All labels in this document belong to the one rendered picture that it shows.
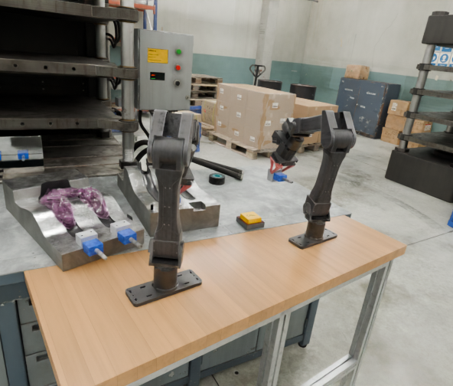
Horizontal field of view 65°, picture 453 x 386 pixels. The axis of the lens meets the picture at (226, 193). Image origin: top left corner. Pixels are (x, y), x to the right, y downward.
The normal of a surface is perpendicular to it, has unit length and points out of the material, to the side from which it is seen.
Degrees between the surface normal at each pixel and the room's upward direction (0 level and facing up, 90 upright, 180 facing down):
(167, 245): 94
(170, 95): 90
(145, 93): 90
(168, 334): 0
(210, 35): 90
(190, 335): 0
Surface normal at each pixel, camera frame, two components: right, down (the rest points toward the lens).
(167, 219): -0.05, 0.44
